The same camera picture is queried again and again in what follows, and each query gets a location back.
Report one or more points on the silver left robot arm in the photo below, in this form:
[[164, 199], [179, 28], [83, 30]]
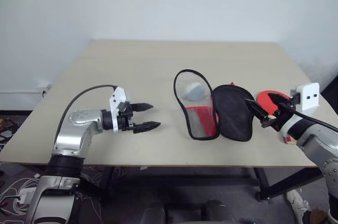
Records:
[[71, 139]]

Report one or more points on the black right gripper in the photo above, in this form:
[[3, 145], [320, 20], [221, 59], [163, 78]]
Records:
[[280, 117]]

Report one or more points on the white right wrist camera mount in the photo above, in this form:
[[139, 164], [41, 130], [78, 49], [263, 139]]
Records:
[[309, 97]]

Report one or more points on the white power strip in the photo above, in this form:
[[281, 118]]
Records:
[[26, 195]]

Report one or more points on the black metal table frame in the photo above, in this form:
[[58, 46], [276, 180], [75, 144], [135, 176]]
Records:
[[285, 184]]

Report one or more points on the black mesh pouch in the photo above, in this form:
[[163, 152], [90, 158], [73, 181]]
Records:
[[232, 113]]

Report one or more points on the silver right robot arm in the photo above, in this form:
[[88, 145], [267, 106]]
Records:
[[317, 142]]

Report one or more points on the white sneaker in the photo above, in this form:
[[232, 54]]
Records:
[[297, 204]]

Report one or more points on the grey white ball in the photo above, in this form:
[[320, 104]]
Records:
[[195, 91]]

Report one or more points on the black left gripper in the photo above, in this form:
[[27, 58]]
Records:
[[126, 118]]

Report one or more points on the red table tennis paddle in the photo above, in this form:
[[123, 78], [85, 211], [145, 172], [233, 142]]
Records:
[[265, 97]]

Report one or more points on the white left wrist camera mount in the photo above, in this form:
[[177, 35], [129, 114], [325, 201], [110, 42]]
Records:
[[117, 97]]

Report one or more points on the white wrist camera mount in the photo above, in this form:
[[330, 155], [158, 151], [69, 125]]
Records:
[[309, 97], [117, 97]]

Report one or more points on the white wall outlet box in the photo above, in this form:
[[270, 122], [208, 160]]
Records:
[[43, 86]]

